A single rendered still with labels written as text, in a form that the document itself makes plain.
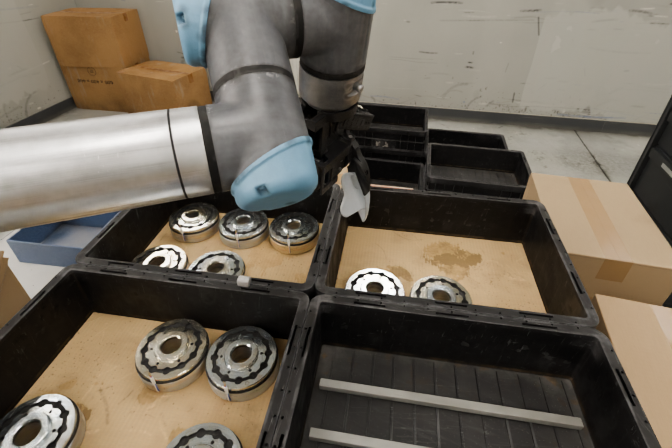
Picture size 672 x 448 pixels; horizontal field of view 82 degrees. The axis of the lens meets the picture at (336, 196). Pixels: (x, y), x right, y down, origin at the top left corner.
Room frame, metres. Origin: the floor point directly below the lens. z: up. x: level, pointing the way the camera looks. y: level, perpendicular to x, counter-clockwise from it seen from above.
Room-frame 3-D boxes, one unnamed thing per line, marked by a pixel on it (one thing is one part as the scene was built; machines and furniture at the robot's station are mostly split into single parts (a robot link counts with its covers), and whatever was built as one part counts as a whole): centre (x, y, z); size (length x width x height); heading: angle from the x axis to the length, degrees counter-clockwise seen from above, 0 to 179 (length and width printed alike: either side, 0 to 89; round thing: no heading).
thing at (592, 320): (0.50, -0.19, 0.92); 0.40 x 0.30 x 0.02; 81
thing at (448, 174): (1.35, -0.57, 0.37); 0.40 x 0.30 x 0.45; 78
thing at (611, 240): (0.67, -0.57, 0.78); 0.30 x 0.22 x 0.16; 166
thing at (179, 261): (0.52, 0.33, 0.86); 0.10 x 0.10 x 0.01
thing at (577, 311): (0.50, -0.19, 0.87); 0.40 x 0.30 x 0.11; 81
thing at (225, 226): (0.64, 0.20, 0.86); 0.10 x 0.10 x 0.01
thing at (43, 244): (0.74, 0.67, 0.74); 0.20 x 0.15 x 0.07; 82
